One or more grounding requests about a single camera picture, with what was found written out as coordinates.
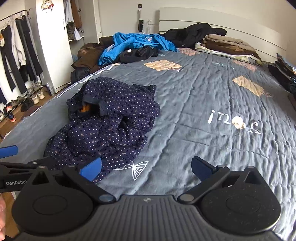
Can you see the brown jacket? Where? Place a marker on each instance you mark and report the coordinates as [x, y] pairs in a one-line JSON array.
[[87, 53]]

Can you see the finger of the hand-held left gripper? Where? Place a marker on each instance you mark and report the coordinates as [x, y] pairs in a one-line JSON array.
[[20, 165], [9, 151]]

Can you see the blue jacket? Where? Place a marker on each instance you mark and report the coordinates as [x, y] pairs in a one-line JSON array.
[[129, 41]]

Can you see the black coat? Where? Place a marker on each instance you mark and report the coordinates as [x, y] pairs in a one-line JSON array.
[[192, 32]]

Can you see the mouse sticker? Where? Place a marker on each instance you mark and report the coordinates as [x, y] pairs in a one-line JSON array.
[[47, 4]]

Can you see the row of shoes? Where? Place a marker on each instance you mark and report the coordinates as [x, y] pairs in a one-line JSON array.
[[34, 98]]

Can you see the clear plastic bottle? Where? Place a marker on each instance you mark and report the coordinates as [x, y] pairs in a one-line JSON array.
[[50, 89]]

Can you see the navy dotted top orange lining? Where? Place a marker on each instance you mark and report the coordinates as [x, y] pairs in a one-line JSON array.
[[108, 129]]

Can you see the white wall socket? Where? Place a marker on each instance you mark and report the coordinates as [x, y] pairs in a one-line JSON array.
[[150, 21]]

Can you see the low stack of folded clothes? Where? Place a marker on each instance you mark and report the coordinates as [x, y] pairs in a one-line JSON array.
[[282, 69]]

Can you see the brown hanging coat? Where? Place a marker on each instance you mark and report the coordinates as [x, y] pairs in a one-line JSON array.
[[76, 14]]

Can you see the light blue hanging shirt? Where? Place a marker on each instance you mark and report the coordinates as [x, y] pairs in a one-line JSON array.
[[68, 11]]

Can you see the white headboard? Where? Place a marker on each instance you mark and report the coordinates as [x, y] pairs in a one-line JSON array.
[[185, 16]]

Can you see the black crumpled garment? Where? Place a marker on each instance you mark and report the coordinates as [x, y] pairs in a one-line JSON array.
[[134, 55]]

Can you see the row of hanging clothes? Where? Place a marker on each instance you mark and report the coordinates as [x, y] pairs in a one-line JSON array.
[[16, 51]]

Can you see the white wardrobe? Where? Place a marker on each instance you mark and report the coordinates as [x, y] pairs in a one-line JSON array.
[[50, 46]]

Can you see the camouflage garment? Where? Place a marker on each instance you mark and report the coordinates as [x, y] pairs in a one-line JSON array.
[[71, 31]]

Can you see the person's left hand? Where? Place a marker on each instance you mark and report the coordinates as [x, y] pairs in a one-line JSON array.
[[1, 208]]

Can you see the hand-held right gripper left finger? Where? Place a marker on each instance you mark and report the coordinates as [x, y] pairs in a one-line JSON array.
[[91, 170]]

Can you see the black hairbrush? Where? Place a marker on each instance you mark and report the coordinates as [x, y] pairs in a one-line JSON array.
[[140, 25]]

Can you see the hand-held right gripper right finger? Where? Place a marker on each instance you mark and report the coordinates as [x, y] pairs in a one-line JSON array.
[[203, 168]]

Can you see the stack of folded brown clothes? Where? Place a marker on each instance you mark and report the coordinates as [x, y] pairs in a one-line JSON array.
[[226, 44]]

